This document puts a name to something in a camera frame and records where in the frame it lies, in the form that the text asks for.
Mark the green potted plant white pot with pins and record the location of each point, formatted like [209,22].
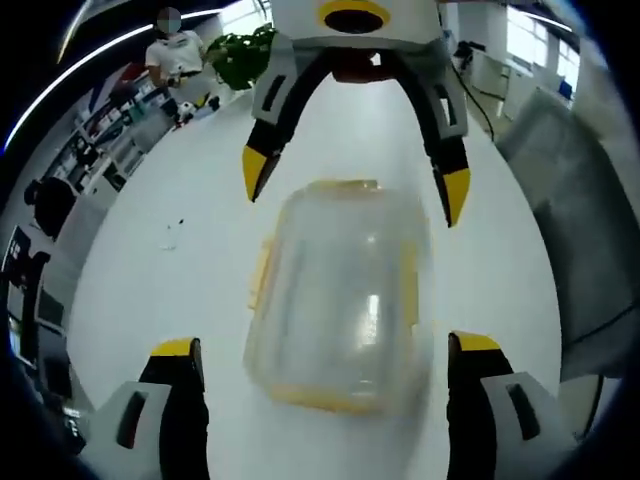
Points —
[242,57]

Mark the white storage shelf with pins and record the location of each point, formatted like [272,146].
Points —
[105,135]

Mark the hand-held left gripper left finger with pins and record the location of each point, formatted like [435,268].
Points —
[150,425]

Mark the small white object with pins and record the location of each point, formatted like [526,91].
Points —
[172,235]

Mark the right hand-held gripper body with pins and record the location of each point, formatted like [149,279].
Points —
[310,17]

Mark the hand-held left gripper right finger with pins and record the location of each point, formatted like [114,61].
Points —
[500,425]

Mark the grey and white hand tool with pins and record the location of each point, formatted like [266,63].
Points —
[187,110]

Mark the clear plastic box yellow buckle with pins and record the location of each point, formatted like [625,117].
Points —
[340,300]

